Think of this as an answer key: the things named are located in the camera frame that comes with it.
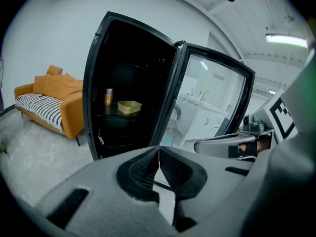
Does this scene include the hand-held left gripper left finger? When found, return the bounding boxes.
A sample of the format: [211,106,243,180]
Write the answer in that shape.
[29,146,180,237]

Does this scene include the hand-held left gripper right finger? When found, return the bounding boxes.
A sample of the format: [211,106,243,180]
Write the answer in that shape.
[159,146,272,237]

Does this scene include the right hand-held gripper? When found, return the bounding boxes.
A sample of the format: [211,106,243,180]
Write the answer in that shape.
[194,89,297,158]

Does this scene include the yellow bowl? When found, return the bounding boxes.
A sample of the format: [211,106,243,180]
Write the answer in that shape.
[117,100,143,115]

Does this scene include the black glass-door fridge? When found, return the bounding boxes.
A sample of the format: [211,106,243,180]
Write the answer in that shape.
[82,11,256,161]

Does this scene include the glass fridge door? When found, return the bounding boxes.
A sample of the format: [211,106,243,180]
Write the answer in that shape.
[152,40,256,155]

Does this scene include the person's right hand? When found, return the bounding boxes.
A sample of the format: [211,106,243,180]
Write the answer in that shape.
[237,141,271,158]

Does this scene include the white sink cabinet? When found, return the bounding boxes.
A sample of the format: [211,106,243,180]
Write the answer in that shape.
[177,92,228,145]

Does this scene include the orange sofa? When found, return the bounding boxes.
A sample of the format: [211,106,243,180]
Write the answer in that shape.
[14,65,86,147]

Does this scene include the black white striped blanket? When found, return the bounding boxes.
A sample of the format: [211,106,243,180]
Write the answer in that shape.
[15,93,64,132]

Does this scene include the ceiling light fixture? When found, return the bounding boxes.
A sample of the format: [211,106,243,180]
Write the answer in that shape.
[265,33,309,49]

